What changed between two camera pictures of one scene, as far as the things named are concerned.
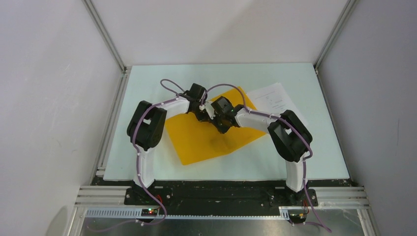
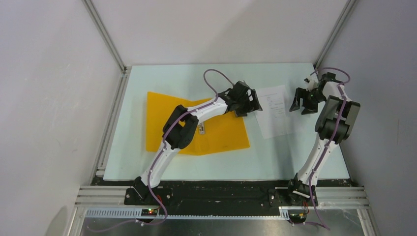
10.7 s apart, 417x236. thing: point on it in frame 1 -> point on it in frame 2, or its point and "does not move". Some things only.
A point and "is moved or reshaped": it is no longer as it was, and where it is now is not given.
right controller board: [299, 218] does not move
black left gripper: [203, 117] -> [252, 106]
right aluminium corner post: [335, 34] does not move
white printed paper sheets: [272, 99] does not move
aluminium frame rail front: [333, 196] does not move
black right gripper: [221, 130] -> [299, 92]
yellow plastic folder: [196, 139] is moved or reshaped
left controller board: [149, 212] does not move
